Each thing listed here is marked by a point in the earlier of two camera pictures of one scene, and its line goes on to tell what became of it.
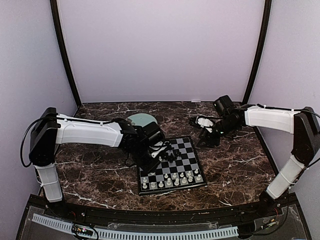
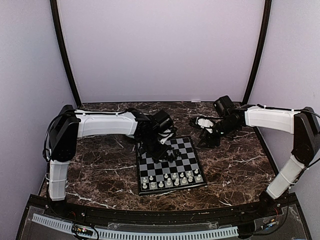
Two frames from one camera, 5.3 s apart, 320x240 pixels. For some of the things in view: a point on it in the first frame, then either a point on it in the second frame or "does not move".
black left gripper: [150, 168] to [157, 155]
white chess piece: [176, 183] does not move
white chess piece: [161, 184] does not move
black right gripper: [209, 139] does not move
